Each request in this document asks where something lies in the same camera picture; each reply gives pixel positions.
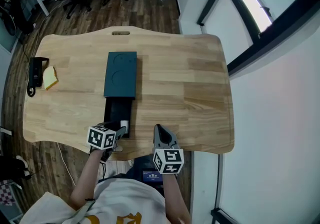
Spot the black box drawer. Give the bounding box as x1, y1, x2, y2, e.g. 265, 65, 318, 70
103, 97, 132, 139

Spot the black bag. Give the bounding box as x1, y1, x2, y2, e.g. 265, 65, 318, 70
0, 0, 35, 37

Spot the black window frame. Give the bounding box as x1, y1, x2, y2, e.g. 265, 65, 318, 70
196, 0, 320, 77

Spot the person's right forearm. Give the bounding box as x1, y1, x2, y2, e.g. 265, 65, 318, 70
161, 172, 193, 224

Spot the checkered cloth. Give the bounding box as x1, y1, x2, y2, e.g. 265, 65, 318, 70
0, 180, 16, 206

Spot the black power adapter with cable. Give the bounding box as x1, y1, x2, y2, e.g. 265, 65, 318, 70
26, 56, 50, 98

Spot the black device with blue screen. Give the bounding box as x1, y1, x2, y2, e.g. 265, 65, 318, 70
141, 169, 165, 184

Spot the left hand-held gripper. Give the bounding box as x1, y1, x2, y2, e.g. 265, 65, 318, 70
86, 121, 127, 164

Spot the white shoe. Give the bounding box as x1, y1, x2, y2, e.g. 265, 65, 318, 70
15, 154, 30, 178

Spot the black wall cable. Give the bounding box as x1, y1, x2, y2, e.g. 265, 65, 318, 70
214, 154, 224, 210

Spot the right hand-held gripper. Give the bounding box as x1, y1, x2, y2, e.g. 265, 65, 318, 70
152, 124, 185, 176

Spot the grey neck strap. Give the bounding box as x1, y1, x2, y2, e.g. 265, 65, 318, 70
66, 197, 97, 224

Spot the person's white printed shirt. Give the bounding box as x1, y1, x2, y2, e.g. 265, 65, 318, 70
21, 179, 174, 224

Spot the yellow bread slice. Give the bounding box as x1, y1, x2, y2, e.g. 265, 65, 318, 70
42, 65, 60, 91

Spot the black floor stand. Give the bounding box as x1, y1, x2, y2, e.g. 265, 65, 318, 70
210, 207, 235, 224

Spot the dark blue box sleeve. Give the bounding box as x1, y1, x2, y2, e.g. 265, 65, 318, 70
103, 51, 138, 101

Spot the person's left forearm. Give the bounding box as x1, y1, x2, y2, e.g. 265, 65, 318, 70
69, 148, 109, 212

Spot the white floor cable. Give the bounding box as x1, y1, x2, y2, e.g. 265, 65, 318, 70
56, 142, 77, 187

